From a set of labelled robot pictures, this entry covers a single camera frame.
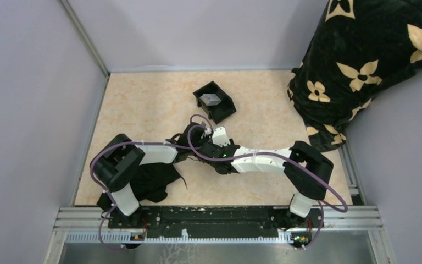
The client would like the black card tray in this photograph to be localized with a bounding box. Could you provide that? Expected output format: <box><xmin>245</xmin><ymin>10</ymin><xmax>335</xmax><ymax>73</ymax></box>
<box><xmin>192</xmin><ymin>81</ymin><xmax>237</xmax><ymax>124</ymax></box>

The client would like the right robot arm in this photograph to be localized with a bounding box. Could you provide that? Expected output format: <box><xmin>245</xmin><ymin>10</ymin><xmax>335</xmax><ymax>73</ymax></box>
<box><xmin>196</xmin><ymin>141</ymin><xmax>334</xmax><ymax>227</ymax></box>

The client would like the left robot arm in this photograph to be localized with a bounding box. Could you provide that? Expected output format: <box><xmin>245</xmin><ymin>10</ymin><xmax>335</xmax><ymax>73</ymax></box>
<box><xmin>89</xmin><ymin>122</ymin><xmax>212</xmax><ymax>228</ymax></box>

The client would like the grey card stack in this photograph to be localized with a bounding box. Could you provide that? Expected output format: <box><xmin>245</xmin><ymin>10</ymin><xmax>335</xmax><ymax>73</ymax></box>
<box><xmin>199</xmin><ymin>93</ymin><xmax>221</xmax><ymax>106</ymax></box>

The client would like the black cloth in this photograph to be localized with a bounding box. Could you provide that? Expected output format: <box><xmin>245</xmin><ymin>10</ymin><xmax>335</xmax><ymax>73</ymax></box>
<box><xmin>93</xmin><ymin>159</ymin><xmax>183</xmax><ymax>216</ymax></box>

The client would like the black floral blanket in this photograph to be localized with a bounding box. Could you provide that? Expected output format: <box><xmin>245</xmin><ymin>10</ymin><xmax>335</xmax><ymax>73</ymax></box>
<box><xmin>287</xmin><ymin>1</ymin><xmax>422</xmax><ymax>152</ymax></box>

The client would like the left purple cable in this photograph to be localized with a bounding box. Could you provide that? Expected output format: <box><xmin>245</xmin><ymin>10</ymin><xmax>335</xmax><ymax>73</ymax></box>
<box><xmin>88</xmin><ymin>113</ymin><xmax>215</xmax><ymax>252</ymax></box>

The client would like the purple cable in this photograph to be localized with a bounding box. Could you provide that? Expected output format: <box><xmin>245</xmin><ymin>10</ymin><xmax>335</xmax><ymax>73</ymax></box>
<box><xmin>186</xmin><ymin>124</ymin><xmax>349</xmax><ymax>250</ymax></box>
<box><xmin>88</xmin><ymin>113</ymin><xmax>215</xmax><ymax>252</ymax></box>

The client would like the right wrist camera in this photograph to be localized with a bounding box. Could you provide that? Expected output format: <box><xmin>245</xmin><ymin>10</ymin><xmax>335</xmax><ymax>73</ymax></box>
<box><xmin>211</xmin><ymin>126</ymin><xmax>234</xmax><ymax>147</ymax></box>

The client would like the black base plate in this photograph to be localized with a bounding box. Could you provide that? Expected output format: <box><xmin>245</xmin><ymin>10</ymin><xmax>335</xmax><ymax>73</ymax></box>
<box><xmin>108</xmin><ymin>206</ymin><xmax>321</xmax><ymax>239</ymax></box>

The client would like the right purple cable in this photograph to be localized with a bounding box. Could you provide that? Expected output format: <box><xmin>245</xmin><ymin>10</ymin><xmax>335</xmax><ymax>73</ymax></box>
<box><xmin>186</xmin><ymin>124</ymin><xmax>349</xmax><ymax>250</ymax></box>

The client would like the aluminium frame rail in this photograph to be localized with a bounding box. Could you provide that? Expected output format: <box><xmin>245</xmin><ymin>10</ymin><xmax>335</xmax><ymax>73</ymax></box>
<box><xmin>54</xmin><ymin>206</ymin><xmax>384</xmax><ymax>244</ymax></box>

